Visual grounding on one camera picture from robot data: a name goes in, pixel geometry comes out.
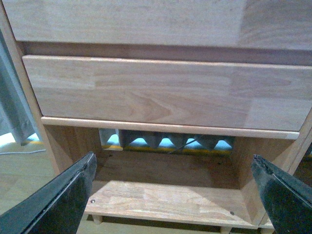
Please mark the grey curtain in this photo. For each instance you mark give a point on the grey curtain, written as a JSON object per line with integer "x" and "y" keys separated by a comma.
{"x": 15, "y": 114}

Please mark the upper wooden drawer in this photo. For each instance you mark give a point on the upper wooden drawer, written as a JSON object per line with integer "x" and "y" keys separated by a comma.
{"x": 262, "y": 24}

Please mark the left wooden shelf cabinet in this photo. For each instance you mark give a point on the left wooden shelf cabinet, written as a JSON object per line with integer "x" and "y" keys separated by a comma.
{"x": 167, "y": 172}

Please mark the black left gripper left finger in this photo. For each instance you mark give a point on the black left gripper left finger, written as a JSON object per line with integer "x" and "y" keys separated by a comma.
{"x": 58, "y": 206}

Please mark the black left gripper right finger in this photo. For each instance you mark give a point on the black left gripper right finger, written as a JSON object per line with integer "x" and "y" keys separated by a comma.
{"x": 286, "y": 199}

